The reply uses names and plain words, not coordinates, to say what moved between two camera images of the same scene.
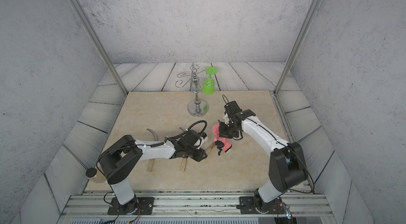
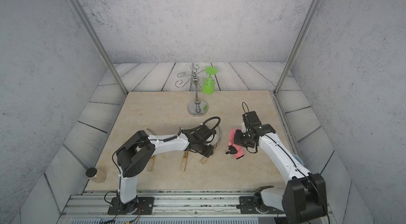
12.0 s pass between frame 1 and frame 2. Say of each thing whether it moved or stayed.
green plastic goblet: stayed
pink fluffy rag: moved
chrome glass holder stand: stayed
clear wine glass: stayed
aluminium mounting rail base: stayed
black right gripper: moved
